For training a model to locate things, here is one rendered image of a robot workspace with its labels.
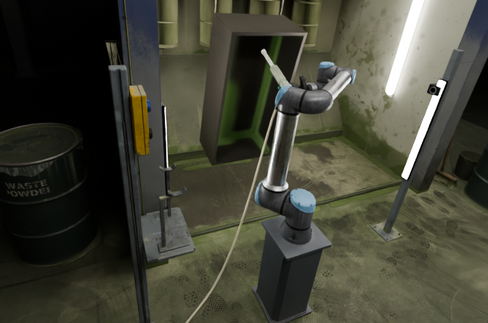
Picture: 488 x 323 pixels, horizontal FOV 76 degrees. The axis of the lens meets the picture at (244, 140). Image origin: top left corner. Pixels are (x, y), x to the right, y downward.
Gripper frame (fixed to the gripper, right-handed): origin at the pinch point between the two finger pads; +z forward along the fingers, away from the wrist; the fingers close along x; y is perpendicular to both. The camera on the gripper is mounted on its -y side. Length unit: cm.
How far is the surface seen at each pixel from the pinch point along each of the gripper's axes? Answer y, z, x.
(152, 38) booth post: -24, 76, 18
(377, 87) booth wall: 79, -197, 75
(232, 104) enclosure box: 74, -5, 64
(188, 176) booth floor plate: 162, 31, 52
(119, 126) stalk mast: -22, 98, -36
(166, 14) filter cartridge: 39, 37, 156
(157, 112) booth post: 13, 76, 3
